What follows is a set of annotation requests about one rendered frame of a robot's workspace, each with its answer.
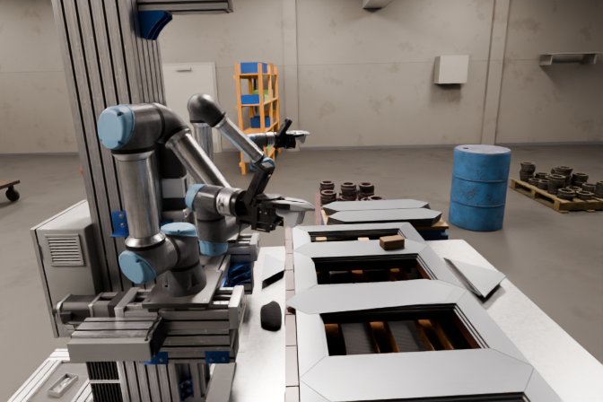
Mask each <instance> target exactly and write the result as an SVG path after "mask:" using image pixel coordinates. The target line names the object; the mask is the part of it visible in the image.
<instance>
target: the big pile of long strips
mask: <svg viewBox="0 0 603 402"><path fill-rule="evenodd" d="M322 207H323V209H324V212H325V214H327V215H330V216H329V217H328V221H327V224H326V225H339V224H363V223H410V224H411V225H412V226H413V227H431V226H433V225H434V224H436V223H437V222H439V221H440V219H441V215H442V212H438V211H433V210H431V207H430V206H429V203H426V202H422V201H417V200H414V199H399V200H372V201H346V202H333V203H331V204H328V205H324V206H322Z"/></svg>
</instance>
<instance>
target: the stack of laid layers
mask: <svg viewBox="0 0 603 402"><path fill-rule="evenodd" d="M380 234H397V235H400V236H401V237H403V238H404V239H406V236H405V235H404V234H403V232H402V231H401V230H400V229H399V228H397V229H374V230H351V231H327V232H308V237H309V242H310V237H334V236H357V235H380ZM397 260H416V261H417V262H418V264H419V265H420V267H421V268H422V269H423V271H424V272H425V273H426V274H427V276H428V277H429V278H430V280H431V281H434V282H437V283H440V284H446V285H448V286H451V287H454V290H453V291H452V292H451V294H450V296H449V297H448V299H447V300H446V301H442V302H433V303H423V304H414V305H404V306H395V307H385V308H376V309H366V310H348V311H338V312H327V313H320V314H319V318H320V325H321V331H322V337H323V344H324V349H325V356H328V346H327V340H326V334H325V329H324V322H323V318H332V317H352V316H371V315H390V314H409V313H429V312H448V311H453V312H454V313H455V315H456V316H457V317H458V319H459V321H460V322H461V323H462V325H463V326H464V327H465V329H466V330H467V332H468V333H469V334H470V335H471V337H472V338H473V339H474V341H475V342H476V344H477V345H478V347H479V348H480V349H482V348H490V347H489V346H488V344H487V343H486V342H485V340H484V339H483V338H482V337H481V336H480V334H479V333H478V332H477V330H476V329H475V328H474V326H473V325H472V324H471V322H470V321H469V320H468V318H467V317H466V315H465V314H464V313H463V311H462V310H461V309H460V308H459V306H458V305H457V303H456V302H457V301H458V300H459V299H460V298H461V296H462V295H463V294H464V293H465V292H466V291H467V289H465V288H462V287H459V286H456V285H454V284H449V283H446V282H443V281H442V280H439V279H437V277H436V276H435V275H434V273H433V272H432V270H431V269H430V268H429V267H428V266H427V265H426V264H425V262H424V261H423V259H422V258H421V257H420V255H419V254H418V253H410V254H388V255H367V256H344V257H323V258H311V262H312V268H313V274H314V281H315V285H313V286H312V287H311V288H309V289H313V288H324V287H336V286H346V285H357V284H318V282H317V277H316V271H315V265H314V264H332V263H354V262H375V261H397ZM359 284H376V283H359ZM344 402H531V401H530V400H529V398H528V397H527V396H526V394H525V393H524V392H508V393H492V394H475V395H458V396H442V397H426V398H393V399H377V400H360V401H344Z"/></svg>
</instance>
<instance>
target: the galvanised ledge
mask: <svg viewBox="0 0 603 402"><path fill-rule="evenodd" d="M266 254H267V255H270V256H272V257H274V258H278V259H280V260H282V261H285V247H264V248H260V251H259V254H258V261H255V266H254V281H255V286H254V290H253V294H251V295H247V300H246V305H245V310H244V315H243V321H242V326H241V331H240V341H241V338H242V334H243V330H244V327H245V323H246V319H247V316H248V312H249V308H255V311H254V315H253V319H252V323H251V327H250V331H249V338H248V342H247V346H246V350H245V353H238V355H237V359H236V363H235V366H234V372H233V376H232V386H231V391H230V396H229V401H228V402H284V392H285V326H284V309H285V304H284V302H285V272H284V270H283V271H282V272H280V273H278V274H276V275H273V276H272V277H270V278H268V279H267V280H265V281H263V282H261V277H262V270H263V264H264V257H265V255H266ZM271 301H276V302H278V303H279V304H280V307H281V310H282V325H281V326H280V327H279V328H269V327H268V326H267V325H265V324H264V323H262V321H261V319H260V309H261V306H262V305H264V304H268V303H270V302H271Z"/></svg>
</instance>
